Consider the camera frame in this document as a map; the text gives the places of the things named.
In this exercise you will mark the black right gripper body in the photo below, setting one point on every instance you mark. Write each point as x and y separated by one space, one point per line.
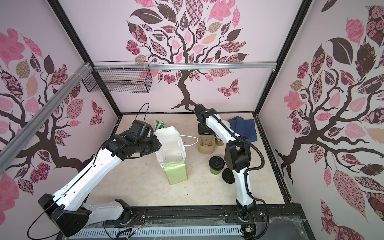
204 130

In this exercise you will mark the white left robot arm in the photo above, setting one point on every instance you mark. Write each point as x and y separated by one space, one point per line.
66 208

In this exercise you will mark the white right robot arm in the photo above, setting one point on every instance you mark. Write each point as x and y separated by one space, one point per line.
237 156

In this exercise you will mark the stack of black lids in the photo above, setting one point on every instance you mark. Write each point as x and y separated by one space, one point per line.
228 176

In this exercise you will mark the blue paper napkins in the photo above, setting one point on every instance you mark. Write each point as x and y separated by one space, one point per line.
244 128

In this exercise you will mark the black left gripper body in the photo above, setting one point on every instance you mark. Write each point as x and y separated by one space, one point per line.
147 146

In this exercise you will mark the green paper coffee cup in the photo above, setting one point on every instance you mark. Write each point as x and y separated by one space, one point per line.
216 169

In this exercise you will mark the stack of pulp cup carriers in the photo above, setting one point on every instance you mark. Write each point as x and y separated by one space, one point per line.
206 144

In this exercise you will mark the black wire basket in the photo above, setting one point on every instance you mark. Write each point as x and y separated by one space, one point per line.
119 77

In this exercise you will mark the green white paper bag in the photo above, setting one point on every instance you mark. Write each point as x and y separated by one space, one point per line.
172 154

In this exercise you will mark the wrapped straws bundle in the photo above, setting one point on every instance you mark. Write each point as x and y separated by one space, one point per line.
159 125

